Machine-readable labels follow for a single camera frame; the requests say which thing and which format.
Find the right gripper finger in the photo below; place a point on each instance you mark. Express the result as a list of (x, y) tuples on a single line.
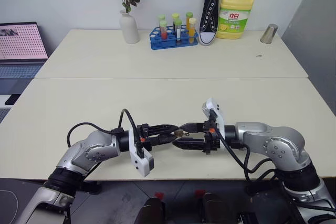
[(194, 127), (190, 145)]

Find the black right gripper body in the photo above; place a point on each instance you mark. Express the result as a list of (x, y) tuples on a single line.
[(211, 140)]

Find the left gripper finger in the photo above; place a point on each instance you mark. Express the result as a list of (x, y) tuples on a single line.
[(162, 128), (164, 139)]

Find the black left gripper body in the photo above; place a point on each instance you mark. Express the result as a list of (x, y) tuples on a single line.
[(145, 140)]

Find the brass padlock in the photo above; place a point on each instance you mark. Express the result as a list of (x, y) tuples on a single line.
[(179, 133)]

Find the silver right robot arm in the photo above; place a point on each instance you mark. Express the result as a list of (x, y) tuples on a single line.
[(275, 148)]

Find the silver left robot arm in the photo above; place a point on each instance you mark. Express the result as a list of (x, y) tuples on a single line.
[(92, 150)]

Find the small red tab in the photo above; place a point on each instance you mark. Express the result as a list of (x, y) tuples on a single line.
[(159, 195), (200, 192)]

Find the dark rounded shape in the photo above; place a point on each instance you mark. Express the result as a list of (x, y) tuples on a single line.
[(211, 208), (153, 211)]

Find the black table clamp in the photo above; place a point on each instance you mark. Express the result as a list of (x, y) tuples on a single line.
[(90, 187)]

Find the blue test tube rack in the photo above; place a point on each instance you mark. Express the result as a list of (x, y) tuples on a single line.
[(157, 41)]

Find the yellow capped orange liquid tube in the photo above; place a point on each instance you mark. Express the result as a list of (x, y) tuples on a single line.
[(192, 31)]

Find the green capped red liquid tube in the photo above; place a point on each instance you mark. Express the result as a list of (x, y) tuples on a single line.
[(163, 31), (161, 20)]

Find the green capped clear tube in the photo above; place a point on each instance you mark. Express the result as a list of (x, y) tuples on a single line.
[(178, 31)]

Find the white ceramic vase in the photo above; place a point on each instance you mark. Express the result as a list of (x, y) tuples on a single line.
[(129, 28)]

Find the green capped orange liquid tube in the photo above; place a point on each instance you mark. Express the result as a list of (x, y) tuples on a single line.
[(189, 19)]

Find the black canvas sneaker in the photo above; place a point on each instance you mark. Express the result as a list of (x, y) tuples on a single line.
[(208, 19)]

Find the yellow-green capped tube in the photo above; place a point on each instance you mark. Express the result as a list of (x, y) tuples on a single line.
[(175, 18)]

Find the yellow detergent pump bottle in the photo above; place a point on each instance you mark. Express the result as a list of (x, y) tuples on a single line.
[(235, 16)]

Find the steel metal cup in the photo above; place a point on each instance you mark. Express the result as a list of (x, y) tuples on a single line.
[(269, 33)]

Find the black flat device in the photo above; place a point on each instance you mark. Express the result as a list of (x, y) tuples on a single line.
[(12, 99)]

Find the open laptop computer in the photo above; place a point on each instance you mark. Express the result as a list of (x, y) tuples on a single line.
[(21, 40)]

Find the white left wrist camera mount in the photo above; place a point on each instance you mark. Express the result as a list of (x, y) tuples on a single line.
[(140, 161)]

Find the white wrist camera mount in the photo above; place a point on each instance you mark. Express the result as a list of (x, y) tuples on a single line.
[(140, 161), (214, 107)]

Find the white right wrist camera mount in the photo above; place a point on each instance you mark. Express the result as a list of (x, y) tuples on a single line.
[(214, 107)]

